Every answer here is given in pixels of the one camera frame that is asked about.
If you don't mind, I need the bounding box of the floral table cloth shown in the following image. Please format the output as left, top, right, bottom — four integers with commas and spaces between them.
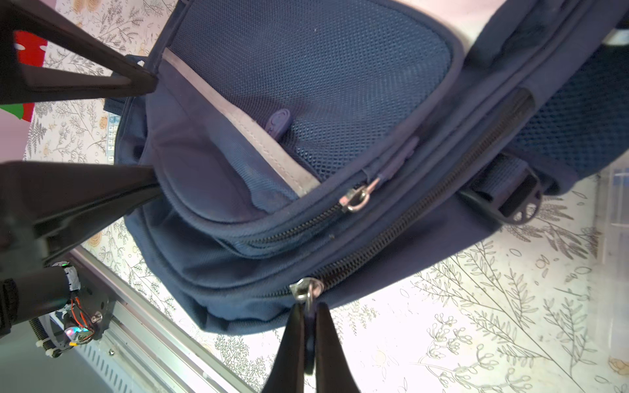
25, 1, 628, 392

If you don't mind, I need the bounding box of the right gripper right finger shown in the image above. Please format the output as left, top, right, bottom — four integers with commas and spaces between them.
314, 302, 360, 393

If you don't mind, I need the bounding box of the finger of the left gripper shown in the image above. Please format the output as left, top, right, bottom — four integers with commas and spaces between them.
1, 1, 157, 105

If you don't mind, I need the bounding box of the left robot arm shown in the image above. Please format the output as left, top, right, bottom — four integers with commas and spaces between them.
1, 1, 161, 335

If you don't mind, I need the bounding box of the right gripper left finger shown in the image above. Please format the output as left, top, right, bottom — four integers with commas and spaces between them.
261, 304, 306, 393

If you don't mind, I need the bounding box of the navy blue student backpack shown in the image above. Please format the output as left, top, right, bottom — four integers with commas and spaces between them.
115, 1, 628, 335

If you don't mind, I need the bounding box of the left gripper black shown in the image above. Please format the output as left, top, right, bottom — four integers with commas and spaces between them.
1, 161, 162, 281

